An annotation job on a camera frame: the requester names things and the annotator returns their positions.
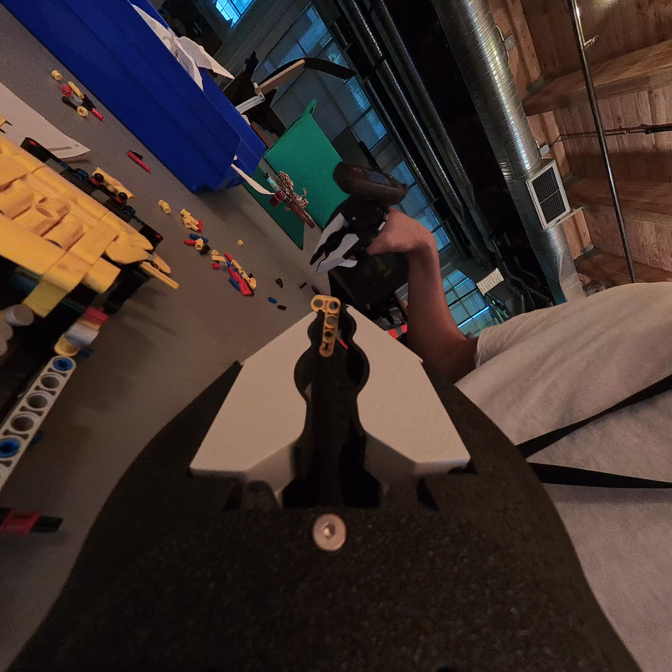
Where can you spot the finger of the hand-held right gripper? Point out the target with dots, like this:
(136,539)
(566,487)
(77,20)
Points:
(329,236)
(344,254)

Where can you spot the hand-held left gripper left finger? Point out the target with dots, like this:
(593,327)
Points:
(252,414)

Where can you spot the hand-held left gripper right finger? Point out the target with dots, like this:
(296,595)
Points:
(414,414)

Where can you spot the yellow angled brick beam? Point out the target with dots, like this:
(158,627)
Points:
(328,325)

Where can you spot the partly built toy brick car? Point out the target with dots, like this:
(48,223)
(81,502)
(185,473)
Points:
(63,236)

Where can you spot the person's right forearm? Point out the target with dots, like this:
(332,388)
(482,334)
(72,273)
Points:
(430,315)

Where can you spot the grey desk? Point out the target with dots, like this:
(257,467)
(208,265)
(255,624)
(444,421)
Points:
(157,393)

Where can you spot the person's right hand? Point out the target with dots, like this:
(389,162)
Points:
(407,233)

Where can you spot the model ship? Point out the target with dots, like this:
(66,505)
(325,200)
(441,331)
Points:
(291,197)

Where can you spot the green plastic bin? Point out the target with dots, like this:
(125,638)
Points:
(309,157)

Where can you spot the red orange bag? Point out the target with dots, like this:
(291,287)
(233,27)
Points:
(397,332)

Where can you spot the scattered coloured brick pins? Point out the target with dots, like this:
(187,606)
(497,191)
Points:
(239,278)

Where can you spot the person's white shirt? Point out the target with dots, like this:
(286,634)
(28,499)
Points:
(577,367)

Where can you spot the white vent grille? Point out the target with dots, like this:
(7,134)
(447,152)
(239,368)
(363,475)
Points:
(548,194)

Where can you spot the crumpled white paper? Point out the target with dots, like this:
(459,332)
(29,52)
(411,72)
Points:
(183,47)

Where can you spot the blue storage bin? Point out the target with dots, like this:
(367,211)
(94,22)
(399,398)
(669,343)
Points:
(131,78)

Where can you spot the open instruction booklet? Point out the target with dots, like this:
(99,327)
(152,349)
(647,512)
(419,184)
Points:
(31,126)

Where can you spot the silver ventilation duct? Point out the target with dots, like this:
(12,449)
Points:
(493,105)

